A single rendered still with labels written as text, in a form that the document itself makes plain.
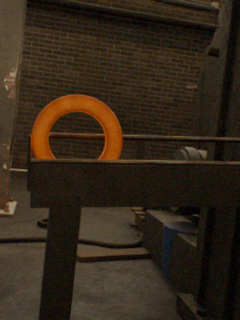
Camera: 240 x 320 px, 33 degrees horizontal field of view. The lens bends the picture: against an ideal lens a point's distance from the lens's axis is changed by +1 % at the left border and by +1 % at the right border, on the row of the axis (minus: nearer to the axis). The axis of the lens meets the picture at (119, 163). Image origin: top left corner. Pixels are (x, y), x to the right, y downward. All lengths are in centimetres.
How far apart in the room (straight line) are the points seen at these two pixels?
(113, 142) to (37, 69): 616
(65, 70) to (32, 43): 68
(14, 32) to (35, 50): 361
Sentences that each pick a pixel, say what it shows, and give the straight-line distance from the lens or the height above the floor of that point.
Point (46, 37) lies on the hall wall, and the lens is 706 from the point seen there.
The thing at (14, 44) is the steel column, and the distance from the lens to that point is 341.
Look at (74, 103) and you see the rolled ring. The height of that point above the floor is 74.
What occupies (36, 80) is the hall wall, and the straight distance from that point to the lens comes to 695.
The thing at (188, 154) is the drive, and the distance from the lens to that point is 219.
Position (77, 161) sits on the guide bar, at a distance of 81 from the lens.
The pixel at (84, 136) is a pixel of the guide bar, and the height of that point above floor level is 68.
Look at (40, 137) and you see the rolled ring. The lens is 83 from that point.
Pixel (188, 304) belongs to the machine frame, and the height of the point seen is 7.
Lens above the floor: 68
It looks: 3 degrees down
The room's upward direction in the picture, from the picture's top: 6 degrees clockwise
